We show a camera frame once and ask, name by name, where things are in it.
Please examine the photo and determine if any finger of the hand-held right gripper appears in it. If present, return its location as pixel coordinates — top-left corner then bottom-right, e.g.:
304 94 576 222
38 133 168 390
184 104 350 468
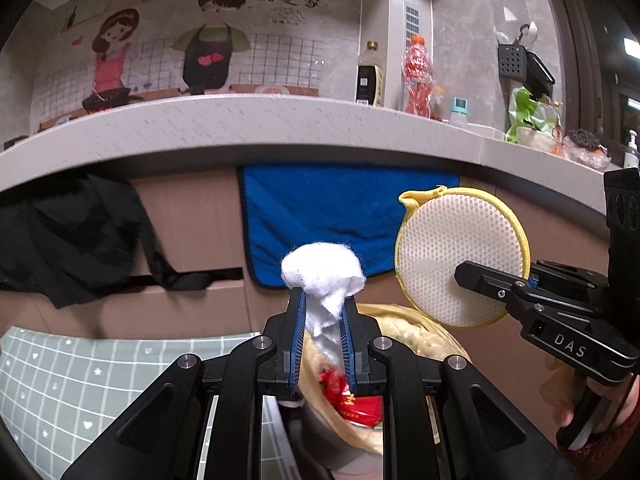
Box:
529 260 608 306
454 260 551 328

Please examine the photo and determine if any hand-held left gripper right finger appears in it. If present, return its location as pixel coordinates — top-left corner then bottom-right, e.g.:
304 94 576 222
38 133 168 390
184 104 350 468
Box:
340 300 583 480

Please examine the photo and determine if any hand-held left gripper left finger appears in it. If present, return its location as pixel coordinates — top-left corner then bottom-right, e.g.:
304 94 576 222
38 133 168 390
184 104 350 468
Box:
60 287 307 480

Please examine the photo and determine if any yellow round mesh pad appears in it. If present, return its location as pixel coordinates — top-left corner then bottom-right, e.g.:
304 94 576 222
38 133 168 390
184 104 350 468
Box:
394 185 532 328

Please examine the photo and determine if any yellow plastic bin bag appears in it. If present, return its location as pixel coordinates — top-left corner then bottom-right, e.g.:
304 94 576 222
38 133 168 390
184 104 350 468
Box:
300 302 468 456

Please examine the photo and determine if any white tissue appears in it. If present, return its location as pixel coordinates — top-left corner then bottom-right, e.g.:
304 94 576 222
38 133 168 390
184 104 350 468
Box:
280 241 367 366

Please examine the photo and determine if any grey trash bin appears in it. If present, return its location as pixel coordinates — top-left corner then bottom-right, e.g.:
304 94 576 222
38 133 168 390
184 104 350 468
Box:
280 400 381 480

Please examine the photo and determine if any person's right hand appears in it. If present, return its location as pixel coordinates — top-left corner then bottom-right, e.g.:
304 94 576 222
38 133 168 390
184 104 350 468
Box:
542 357 576 428

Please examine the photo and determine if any red crumpled wrapper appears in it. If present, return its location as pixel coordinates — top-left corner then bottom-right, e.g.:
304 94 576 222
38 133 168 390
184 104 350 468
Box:
317 367 351 396

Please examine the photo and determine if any clear plastic bag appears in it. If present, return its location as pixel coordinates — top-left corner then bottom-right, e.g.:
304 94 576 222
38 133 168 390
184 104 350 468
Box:
575 145 613 168

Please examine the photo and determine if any blue microfibre towel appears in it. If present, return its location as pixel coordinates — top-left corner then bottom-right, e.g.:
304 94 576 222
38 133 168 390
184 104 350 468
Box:
239 165 461 291

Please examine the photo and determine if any white pump bottle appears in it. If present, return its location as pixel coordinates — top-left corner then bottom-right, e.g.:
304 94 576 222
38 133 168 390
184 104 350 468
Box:
622 130 640 170

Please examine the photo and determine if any dark scouring ball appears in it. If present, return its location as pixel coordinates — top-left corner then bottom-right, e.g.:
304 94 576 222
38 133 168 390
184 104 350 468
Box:
567 128 601 153

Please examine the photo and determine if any small teal and white container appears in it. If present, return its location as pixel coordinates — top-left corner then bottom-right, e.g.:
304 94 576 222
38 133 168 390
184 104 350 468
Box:
448 97 470 128

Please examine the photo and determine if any green plastic bag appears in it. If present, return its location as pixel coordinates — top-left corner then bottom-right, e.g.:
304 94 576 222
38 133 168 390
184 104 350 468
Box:
505 87 563 143

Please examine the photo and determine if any orange capped plastic bottle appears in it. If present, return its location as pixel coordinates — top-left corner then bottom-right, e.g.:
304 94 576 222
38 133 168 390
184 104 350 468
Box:
401 35 436 116

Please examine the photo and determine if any black perforated utensil rack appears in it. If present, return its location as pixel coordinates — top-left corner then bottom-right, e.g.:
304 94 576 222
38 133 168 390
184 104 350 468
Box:
497 44 557 98

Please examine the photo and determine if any grey stone countertop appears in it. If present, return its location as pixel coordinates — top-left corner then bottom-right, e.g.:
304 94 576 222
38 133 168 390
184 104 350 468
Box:
0 92 613 221

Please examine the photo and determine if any green grid tablecloth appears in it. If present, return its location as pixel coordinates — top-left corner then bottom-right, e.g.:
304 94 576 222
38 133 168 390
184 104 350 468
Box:
0 325 301 480

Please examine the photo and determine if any dark soy sauce bottle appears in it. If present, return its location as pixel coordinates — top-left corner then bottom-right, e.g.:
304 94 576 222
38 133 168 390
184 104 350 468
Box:
355 41 386 108

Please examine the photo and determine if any black cloth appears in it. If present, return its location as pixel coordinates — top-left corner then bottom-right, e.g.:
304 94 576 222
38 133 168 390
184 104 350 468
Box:
0 172 243 310

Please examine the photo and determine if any white vented pipe cover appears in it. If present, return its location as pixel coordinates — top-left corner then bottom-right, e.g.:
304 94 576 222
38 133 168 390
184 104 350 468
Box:
360 0 436 111

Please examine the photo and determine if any dark window frame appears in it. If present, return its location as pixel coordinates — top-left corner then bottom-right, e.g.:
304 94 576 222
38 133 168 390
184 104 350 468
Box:
545 0 640 161

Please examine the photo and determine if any white wall hook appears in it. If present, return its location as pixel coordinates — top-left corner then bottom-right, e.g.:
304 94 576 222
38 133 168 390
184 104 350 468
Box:
515 21 540 46

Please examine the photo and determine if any cartoon couple wall poster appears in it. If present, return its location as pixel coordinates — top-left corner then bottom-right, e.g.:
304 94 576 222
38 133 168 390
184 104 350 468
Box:
35 0 361 111

